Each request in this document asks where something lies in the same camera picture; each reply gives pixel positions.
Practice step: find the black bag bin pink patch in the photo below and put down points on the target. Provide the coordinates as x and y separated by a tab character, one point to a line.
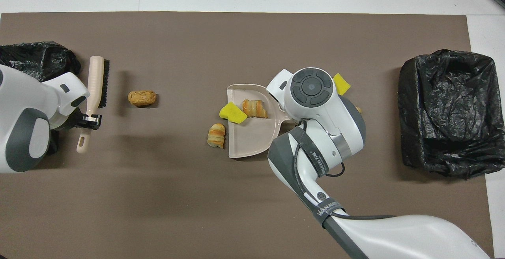
39	59

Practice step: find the beige plastic dustpan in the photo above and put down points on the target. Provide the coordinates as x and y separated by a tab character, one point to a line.
252	140

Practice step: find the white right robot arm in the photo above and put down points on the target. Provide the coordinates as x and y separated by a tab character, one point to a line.
394	235

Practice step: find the brown bread roll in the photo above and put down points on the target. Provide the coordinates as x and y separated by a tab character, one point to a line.
142	98

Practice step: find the yellow sponge piece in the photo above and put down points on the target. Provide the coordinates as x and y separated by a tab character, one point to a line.
342	84

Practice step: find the brown table mat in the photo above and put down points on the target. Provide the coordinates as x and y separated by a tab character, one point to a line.
158	219

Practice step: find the beige brush black bristles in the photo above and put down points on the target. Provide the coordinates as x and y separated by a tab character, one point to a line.
94	81

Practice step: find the croissant piece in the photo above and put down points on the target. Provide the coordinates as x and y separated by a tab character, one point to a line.
216	136
255	108
358	109

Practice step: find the yellow sponge green backed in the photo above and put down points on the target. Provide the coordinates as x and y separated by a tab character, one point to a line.
232	113

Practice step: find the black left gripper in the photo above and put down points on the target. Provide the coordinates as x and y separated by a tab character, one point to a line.
73	119

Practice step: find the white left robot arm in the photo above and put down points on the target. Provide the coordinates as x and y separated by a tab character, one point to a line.
23	105

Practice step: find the black bag lined bin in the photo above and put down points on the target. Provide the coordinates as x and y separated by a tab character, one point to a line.
449	113

